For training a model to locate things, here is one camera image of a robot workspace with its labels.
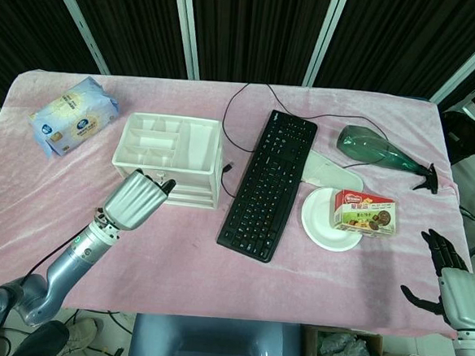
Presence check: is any white sneaker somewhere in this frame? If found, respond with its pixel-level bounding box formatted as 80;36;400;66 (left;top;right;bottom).
63;315;106;355

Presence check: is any black keyboard usb cable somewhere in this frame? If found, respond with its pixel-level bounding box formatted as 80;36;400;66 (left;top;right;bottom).
216;80;395;210

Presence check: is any blue tissue pack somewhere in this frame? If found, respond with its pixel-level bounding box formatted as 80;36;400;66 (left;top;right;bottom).
24;72;122;164

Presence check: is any black round stool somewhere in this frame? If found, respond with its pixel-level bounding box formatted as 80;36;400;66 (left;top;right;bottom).
437;110;475;166

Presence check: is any pink velvet tablecloth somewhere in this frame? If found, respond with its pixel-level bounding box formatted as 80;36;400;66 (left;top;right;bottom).
0;64;475;341

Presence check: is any cardboard box with trash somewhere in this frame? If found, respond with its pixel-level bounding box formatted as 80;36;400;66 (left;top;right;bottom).
302;324;411;356

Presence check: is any black computer keyboard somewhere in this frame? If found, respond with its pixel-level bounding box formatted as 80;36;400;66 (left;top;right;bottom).
215;106;320;267

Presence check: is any green spray bottle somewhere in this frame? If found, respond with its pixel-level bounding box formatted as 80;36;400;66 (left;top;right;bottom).
333;124;447;196

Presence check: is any red green biscuit box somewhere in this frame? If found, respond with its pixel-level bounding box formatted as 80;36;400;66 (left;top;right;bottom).
328;188;399;241

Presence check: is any white plastic drawer organizer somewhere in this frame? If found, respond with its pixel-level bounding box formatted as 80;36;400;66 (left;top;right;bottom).
107;111;228;213

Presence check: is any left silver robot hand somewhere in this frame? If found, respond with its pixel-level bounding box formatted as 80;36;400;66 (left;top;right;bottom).
100;167;176;235

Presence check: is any white paper plate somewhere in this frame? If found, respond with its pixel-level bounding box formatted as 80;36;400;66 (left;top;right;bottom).
299;185;364;252

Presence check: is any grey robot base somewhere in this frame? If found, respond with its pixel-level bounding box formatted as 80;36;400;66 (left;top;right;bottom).
128;311;308;356

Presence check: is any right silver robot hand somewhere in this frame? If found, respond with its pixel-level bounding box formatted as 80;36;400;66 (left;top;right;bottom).
398;228;475;332

